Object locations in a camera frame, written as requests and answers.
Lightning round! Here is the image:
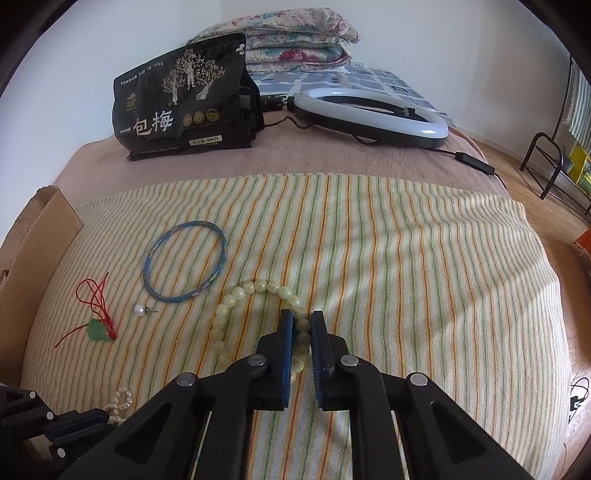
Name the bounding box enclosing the white pearl bracelet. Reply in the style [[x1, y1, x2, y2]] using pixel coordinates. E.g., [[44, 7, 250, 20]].
[[104, 388, 134, 425]]

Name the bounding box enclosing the striped yellow towel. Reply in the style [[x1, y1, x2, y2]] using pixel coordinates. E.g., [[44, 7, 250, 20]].
[[21, 173, 573, 480]]

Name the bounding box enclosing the black metal rack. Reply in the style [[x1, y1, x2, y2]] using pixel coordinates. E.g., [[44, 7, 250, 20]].
[[519, 131, 591, 217]]

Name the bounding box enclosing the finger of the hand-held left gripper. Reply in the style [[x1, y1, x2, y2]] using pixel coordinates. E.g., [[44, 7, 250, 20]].
[[0, 387, 112, 428], [0, 421, 116, 480]]

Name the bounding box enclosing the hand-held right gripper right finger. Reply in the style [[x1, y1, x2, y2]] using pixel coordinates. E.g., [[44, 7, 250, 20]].
[[310, 310, 536, 480]]

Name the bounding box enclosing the white ring light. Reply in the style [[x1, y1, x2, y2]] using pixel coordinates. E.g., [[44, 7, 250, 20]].
[[292, 89, 450, 149]]

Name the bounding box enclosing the folded floral quilt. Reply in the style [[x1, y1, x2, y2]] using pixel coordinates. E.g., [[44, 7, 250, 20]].
[[187, 7, 361, 75]]

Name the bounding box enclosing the blue bangle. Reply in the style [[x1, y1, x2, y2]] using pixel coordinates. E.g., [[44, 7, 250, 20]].
[[142, 220, 229, 305]]

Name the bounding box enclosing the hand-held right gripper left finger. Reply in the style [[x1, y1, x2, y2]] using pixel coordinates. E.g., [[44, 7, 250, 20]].
[[58, 310, 296, 480]]

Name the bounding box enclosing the cardboard box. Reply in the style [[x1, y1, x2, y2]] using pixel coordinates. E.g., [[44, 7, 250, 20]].
[[0, 185, 85, 393]]

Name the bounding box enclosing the black snack bag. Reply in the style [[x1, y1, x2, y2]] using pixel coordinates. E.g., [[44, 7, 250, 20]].
[[113, 32, 266, 162]]

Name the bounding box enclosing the blue patterned bed sheet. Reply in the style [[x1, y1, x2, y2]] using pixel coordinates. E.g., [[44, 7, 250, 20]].
[[249, 65, 455, 127]]

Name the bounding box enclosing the black ring light cable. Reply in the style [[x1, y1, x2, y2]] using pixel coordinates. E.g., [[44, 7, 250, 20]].
[[261, 115, 509, 185]]

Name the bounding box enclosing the green striped cloth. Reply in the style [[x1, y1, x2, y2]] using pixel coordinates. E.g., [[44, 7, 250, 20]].
[[564, 65, 591, 139]]

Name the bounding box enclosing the pink blanket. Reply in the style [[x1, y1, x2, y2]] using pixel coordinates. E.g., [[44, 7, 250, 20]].
[[0, 121, 525, 384]]

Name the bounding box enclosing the jade pendant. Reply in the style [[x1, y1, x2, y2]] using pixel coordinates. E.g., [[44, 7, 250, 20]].
[[54, 272, 116, 348]]

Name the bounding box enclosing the pale yellow bead bracelet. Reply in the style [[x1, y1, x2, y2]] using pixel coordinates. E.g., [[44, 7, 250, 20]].
[[210, 278, 311, 381]]

